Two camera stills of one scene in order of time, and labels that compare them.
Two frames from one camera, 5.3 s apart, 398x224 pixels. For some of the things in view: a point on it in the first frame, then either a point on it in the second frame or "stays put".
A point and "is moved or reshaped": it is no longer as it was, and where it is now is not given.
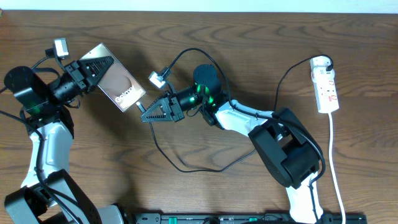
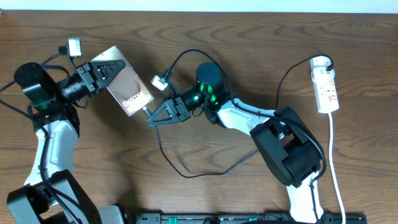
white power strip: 324,86 stays put
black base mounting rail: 241,218 stays put
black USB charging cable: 254,150 → 249,155
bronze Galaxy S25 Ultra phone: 117,83 is moved or reshaped
